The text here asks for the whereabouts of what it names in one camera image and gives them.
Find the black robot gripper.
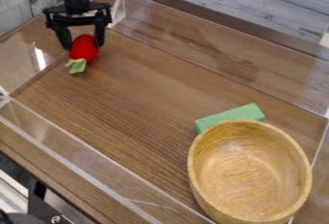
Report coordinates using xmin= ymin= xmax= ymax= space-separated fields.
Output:
xmin=43 ymin=0 xmax=112 ymax=50

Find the red plush strawberry toy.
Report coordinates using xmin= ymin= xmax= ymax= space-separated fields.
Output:
xmin=66 ymin=34 xmax=100 ymax=75

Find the green sponge block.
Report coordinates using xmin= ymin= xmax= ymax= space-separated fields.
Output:
xmin=194 ymin=103 xmax=266 ymax=133

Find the wooden oval bowl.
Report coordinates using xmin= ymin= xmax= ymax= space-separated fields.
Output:
xmin=187 ymin=118 xmax=313 ymax=224

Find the clear acrylic corner bracket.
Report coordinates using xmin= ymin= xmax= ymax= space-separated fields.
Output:
xmin=108 ymin=0 xmax=126 ymax=28

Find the clear acrylic front wall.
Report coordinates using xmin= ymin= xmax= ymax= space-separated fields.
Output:
xmin=0 ymin=98 xmax=214 ymax=224

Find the black metal table frame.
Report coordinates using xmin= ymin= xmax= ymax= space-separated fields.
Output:
xmin=27 ymin=181 xmax=92 ymax=224

